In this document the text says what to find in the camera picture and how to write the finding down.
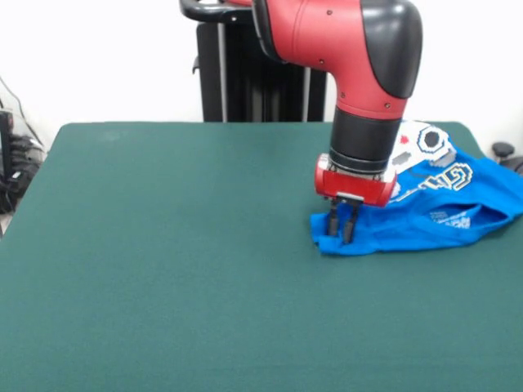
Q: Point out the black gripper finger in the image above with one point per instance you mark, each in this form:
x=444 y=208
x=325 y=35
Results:
x=333 y=220
x=350 y=224

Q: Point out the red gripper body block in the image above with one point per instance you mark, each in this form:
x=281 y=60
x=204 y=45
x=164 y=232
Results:
x=351 y=188

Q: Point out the blue printed t-shirt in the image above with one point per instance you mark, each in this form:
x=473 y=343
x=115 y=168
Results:
x=408 y=232

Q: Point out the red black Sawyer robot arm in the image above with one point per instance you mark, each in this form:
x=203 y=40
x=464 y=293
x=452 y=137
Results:
x=351 y=61

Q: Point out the dark green table cloth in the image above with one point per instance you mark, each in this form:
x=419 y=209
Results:
x=122 y=183

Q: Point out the black electronics box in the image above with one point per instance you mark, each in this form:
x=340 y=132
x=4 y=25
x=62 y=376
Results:
x=5 y=143

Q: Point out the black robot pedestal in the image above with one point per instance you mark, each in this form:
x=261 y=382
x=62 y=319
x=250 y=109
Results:
x=245 y=81

